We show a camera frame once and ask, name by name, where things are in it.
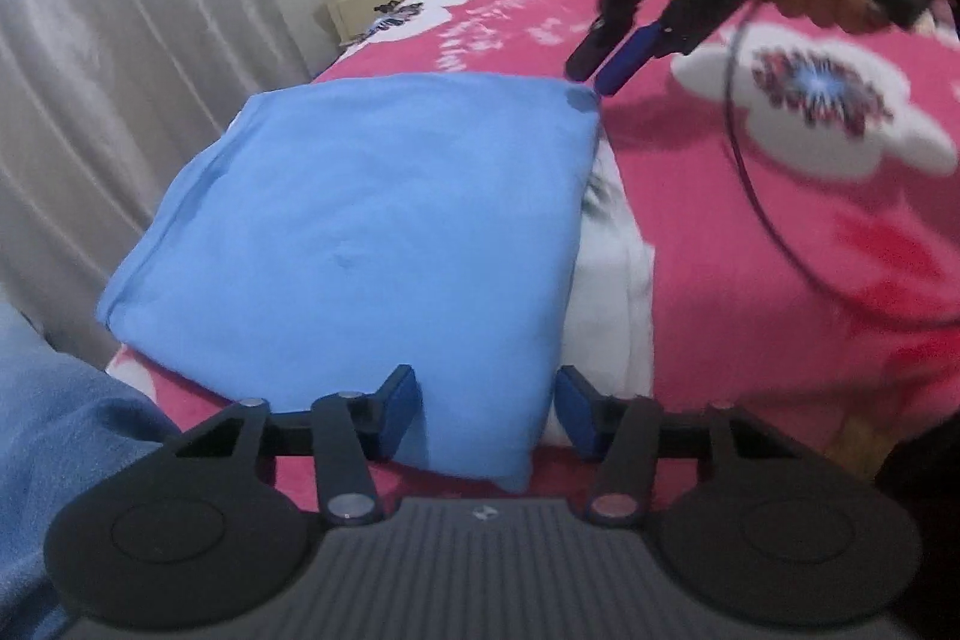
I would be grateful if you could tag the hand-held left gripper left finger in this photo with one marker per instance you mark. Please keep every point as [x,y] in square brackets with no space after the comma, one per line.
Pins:
[397,411]

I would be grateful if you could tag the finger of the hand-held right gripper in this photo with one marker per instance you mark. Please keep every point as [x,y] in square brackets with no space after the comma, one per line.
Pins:
[626,61]
[600,51]

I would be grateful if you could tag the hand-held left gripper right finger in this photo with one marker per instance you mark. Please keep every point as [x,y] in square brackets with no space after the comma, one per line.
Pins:
[581,415]

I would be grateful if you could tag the light blue t-shirt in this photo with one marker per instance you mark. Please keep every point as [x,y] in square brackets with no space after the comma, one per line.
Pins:
[360,235]

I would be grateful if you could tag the white folded garment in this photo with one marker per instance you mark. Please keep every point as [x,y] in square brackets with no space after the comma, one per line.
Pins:
[607,295]

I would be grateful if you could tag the pink floral blanket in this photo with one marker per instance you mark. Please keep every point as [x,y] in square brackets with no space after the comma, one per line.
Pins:
[750,272]

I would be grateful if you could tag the folded blue jeans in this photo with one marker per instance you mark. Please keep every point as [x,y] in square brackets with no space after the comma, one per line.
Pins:
[52,445]

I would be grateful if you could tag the beige curtain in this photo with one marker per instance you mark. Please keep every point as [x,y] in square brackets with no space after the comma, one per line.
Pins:
[112,85]

